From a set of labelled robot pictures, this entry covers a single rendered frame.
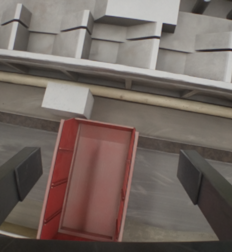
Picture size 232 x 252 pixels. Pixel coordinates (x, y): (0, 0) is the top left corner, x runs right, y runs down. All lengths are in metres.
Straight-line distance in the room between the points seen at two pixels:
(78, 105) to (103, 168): 0.21
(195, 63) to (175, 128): 0.21
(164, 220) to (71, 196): 0.29
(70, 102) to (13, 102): 0.25
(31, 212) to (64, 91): 0.38
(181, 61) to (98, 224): 0.51
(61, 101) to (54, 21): 0.21
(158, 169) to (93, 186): 0.21
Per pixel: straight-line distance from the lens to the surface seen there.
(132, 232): 0.62
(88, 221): 0.62
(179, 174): 0.17
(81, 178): 0.59
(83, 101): 0.51
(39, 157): 0.17
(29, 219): 0.67
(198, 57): 0.51
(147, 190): 0.59
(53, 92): 0.55
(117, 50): 0.50
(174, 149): 0.61
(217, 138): 0.66
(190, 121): 0.63
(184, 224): 0.64
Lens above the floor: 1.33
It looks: 80 degrees down
